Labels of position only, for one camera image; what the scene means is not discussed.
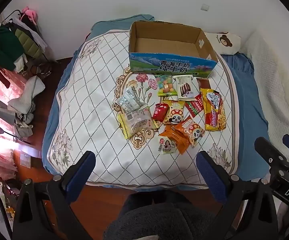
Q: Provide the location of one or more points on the small white portrait snack packet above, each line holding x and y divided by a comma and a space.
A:
167, 145

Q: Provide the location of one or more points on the blue bedsheet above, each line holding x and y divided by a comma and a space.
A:
247, 100

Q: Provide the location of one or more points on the yellow panda biscuit packet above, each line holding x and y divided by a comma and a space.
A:
174, 112

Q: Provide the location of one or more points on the white wall patch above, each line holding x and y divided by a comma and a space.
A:
204, 7

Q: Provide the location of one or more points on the clear grey snack packet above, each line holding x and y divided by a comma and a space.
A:
128, 100

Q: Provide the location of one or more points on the red spicy strip packet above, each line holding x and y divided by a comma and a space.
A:
193, 106

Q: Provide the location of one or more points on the grey white garment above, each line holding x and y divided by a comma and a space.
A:
28, 95

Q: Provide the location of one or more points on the yellow-edged bread packet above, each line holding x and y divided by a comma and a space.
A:
137, 122

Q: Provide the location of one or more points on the orange panda biscuit packet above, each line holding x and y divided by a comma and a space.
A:
192, 131

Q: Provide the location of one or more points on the colourful candy ball bag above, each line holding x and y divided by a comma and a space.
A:
165, 85

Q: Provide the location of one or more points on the white floral printed quilt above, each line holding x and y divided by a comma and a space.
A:
97, 130

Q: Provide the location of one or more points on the instant noodle packet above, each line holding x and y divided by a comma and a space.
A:
213, 110

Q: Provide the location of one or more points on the green jacket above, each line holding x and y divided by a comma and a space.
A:
8, 50

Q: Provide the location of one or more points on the person's dark fleece clothing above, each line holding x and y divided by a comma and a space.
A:
159, 220

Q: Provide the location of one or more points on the plain orange snack packet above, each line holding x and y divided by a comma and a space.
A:
182, 142

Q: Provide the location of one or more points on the pink plush toy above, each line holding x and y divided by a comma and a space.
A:
29, 13

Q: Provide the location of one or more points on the white chocolate wafer packet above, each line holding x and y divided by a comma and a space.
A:
184, 88

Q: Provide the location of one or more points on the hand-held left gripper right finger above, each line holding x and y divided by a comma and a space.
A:
210, 177

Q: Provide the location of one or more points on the printed cardboard box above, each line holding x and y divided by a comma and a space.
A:
164, 45

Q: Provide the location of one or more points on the bear print pillow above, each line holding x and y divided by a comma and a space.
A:
224, 42

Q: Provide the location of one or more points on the black clothes rack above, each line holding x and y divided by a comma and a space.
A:
40, 43

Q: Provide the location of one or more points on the small red snack packet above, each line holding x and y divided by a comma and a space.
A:
159, 112

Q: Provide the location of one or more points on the white textured blanket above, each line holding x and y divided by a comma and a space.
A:
272, 80

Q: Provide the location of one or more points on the olive puffer vest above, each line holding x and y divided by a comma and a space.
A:
29, 42

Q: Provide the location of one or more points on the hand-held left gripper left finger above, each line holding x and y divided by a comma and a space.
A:
80, 177

